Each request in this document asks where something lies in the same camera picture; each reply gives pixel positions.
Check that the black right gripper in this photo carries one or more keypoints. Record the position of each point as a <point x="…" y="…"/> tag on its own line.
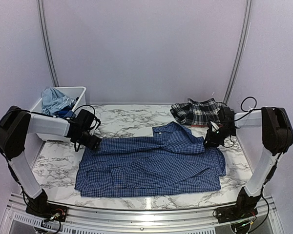
<point x="211" y="142"/>

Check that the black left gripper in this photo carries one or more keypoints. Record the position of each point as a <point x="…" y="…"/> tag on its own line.
<point x="93" y="144"/>

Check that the blue checked shirt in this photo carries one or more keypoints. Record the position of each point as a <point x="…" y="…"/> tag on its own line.
<point x="172" y="161"/>

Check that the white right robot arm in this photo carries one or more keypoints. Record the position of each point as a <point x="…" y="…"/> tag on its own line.
<point x="277" y="137"/>

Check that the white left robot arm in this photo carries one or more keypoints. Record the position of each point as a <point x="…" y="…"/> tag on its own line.
<point x="17" y="123"/>

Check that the white plastic laundry bin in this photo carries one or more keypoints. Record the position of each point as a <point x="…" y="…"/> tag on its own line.
<point x="49" y="115"/>

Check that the dark blue garment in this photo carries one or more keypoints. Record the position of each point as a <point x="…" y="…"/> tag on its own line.
<point x="65" y="114"/>

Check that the black white plaid garment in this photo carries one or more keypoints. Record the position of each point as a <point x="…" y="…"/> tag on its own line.
<point x="197" y="113"/>

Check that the light blue garment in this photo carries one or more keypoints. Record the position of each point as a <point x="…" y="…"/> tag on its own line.
<point x="54" y="100"/>

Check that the left wall aluminium post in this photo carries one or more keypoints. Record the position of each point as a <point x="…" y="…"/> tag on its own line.
<point x="46" y="43"/>

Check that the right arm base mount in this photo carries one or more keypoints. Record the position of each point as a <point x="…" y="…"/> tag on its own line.
<point x="244" y="207"/>

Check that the aluminium front frame rail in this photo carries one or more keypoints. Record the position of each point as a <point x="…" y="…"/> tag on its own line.
<point x="87" y="220"/>

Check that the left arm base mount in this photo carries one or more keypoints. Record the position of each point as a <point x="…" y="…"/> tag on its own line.
<point x="40" y="207"/>

